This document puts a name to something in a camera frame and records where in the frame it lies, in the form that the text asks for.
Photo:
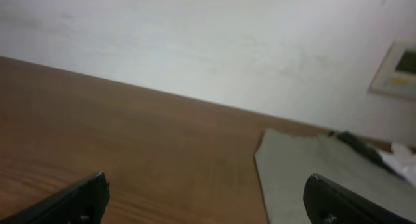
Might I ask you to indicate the khaki green shorts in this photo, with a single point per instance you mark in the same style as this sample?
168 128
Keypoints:
285 162

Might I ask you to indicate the white garment in pile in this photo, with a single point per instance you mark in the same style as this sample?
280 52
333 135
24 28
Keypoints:
401 160

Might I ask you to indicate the black garment in pile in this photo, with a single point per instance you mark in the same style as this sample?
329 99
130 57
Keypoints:
364 150

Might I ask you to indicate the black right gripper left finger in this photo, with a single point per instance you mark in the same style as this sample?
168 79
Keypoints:
82 202

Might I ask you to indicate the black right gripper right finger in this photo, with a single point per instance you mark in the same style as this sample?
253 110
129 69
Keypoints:
327 202

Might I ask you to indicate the white wall thermostat panel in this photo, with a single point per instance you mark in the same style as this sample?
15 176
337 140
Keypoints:
396 73

